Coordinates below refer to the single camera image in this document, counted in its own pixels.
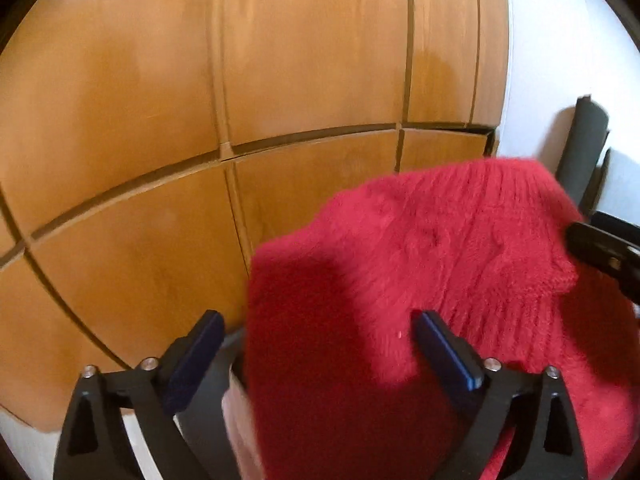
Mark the dark grey rolled mat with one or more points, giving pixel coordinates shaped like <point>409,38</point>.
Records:
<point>582,150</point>

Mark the wooden wardrobe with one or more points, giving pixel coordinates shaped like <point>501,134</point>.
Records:
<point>200,85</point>

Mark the red knitted sweater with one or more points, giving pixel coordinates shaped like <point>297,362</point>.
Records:
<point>425,235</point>

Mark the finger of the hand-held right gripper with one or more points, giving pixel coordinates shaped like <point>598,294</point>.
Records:
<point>620,230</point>
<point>595,250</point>

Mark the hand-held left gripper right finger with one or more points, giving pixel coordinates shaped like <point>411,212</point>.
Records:
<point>445,350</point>

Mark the pink white folded garment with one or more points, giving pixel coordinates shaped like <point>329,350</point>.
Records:
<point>240,425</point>

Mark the black folded garment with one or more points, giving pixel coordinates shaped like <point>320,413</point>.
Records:
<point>210,425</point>

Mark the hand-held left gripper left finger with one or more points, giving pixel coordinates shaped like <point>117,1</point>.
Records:
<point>195,360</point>

